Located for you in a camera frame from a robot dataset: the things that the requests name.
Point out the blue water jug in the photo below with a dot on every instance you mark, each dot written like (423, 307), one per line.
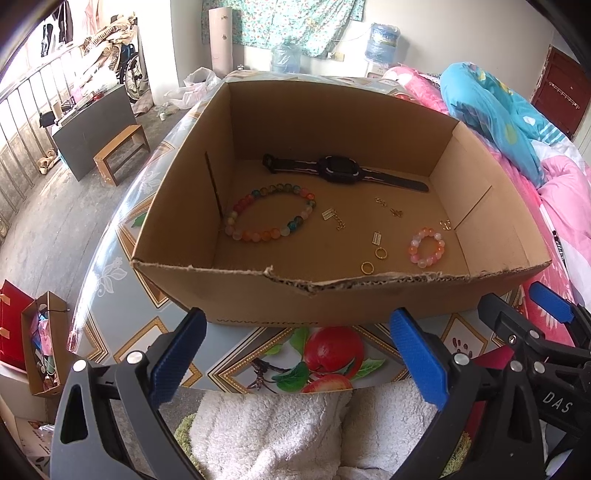
(383, 41)

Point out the wooden stool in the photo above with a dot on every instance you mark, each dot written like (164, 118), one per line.
(120, 138)

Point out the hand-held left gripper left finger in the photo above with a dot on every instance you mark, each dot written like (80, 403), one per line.
(180, 357)

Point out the pink floral blanket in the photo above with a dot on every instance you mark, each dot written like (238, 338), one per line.
(570, 270)

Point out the clear empty water jug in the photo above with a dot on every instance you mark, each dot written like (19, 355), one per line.
(286, 57)

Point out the green floral curtain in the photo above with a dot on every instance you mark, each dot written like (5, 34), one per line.
(295, 23)

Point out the pink hanging garment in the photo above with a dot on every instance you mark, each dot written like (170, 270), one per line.
(92, 14)

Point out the light pink quilt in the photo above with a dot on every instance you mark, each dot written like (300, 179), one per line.
(570, 184)

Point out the red gift bag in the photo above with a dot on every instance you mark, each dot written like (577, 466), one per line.
(11, 323)

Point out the large cardboard box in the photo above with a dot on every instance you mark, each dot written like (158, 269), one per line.
(258, 300)

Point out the metal railing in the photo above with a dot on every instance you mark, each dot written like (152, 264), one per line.
(18, 138)

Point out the white water dispenser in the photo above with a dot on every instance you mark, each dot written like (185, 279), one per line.
(376, 69)

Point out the wheelchair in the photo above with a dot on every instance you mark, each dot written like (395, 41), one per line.
(134, 69)

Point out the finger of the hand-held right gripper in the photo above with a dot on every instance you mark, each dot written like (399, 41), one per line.
(501, 318)
(551, 302)

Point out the grey cabinet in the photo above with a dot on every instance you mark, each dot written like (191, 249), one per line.
(92, 134)

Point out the beige blanket pile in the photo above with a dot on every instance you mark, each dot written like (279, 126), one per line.
(106, 37)

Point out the blue pillow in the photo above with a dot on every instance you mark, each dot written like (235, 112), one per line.
(489, 101)

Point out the white fleece garment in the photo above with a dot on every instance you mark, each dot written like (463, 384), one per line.
(268, 429)

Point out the brown door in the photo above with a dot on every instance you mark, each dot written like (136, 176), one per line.
(556, 92)

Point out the black wrist watch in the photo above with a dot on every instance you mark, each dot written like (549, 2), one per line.
(334, 168)

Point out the fruit pattern tablecloth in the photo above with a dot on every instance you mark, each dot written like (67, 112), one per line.
(138, 295)

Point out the beige slippers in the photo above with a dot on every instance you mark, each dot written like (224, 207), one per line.
(46, 164)

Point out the white plastic bags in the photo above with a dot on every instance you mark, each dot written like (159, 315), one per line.
(194, 87)

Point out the wall power socket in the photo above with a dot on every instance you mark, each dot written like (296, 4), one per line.
(337, 56)

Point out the small gold hook earrings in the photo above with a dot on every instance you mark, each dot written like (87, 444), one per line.
(445, 225)

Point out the white paper roll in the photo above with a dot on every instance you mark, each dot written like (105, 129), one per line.
(220, 41)

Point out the small cardboard box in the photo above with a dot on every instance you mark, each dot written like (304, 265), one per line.
(57, 341)

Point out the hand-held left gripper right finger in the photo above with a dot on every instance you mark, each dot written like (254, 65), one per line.
(418, 360)

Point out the dark hanging jacket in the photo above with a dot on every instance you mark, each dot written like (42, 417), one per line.
(64, 18)

